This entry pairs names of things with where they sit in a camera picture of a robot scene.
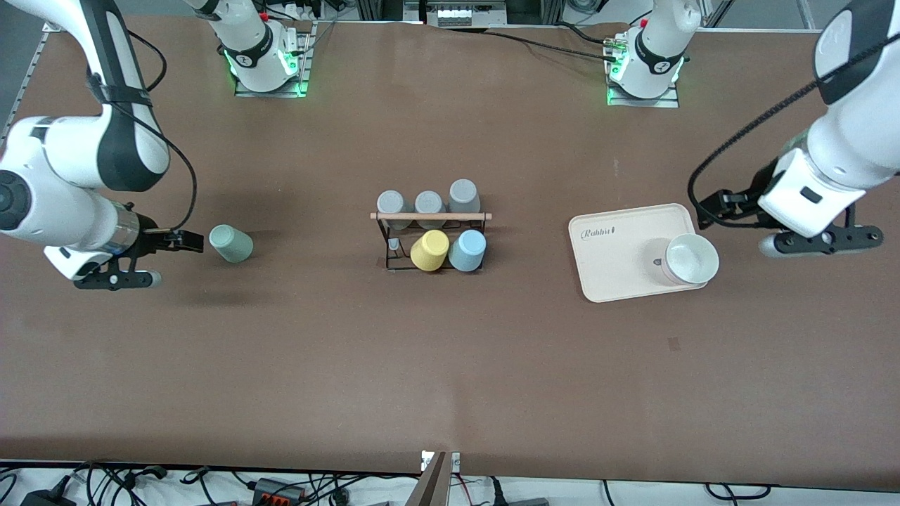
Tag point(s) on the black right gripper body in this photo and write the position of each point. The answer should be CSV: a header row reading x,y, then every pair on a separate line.
x,y
150,232

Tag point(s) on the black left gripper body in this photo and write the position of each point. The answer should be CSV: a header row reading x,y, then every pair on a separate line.
x,y
747,200

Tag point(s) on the mint green plastic cup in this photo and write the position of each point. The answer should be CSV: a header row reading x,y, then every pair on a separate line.
x,y
232,244

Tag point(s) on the light blue plastic cup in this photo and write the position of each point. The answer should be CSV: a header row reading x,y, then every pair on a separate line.
x,y
467,251

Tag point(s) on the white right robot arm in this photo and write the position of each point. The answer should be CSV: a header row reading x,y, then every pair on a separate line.
x,y
63,151

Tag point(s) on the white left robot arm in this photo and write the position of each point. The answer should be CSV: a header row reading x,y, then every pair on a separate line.
x,y
844,147

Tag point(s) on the white round bowl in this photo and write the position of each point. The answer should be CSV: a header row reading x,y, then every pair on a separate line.
x,y
692,258

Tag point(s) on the cream rectangular tray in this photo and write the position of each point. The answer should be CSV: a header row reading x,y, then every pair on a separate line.
x,y
619,274

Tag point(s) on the grey plastic cup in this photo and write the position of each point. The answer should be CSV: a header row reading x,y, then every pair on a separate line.
x,y
429,202
464,195
392,204

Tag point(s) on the yellow plastic cup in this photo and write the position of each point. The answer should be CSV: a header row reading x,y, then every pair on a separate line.
x,y
430,251

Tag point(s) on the black orange power strip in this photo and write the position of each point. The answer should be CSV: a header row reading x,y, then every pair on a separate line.
x,y
278,490

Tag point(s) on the black power adapter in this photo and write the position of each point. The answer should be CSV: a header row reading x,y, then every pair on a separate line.
x,y
49,499

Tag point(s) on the white connector box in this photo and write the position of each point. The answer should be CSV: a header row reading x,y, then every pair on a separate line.
x,y
453,14

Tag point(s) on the white marker tag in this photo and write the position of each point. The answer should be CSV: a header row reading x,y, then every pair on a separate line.
x,y
455,460

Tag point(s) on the black right camera bracket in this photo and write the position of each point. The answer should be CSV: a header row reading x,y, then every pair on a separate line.
x,y
112,280

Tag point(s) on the black camera bracket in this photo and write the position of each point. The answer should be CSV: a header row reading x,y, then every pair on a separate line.
x,y
830,241
112,280

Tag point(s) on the black left camera bracket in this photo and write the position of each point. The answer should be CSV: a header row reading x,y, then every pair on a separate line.
x,y
830,241

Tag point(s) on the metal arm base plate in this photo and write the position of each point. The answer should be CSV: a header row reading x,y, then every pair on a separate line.
x,y
643,102
271,90

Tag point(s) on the perforated metal rail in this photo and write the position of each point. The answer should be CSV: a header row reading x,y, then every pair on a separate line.
x,y
31,67

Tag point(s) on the brown wooden post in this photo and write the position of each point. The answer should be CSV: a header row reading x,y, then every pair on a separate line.
x,y
430,488

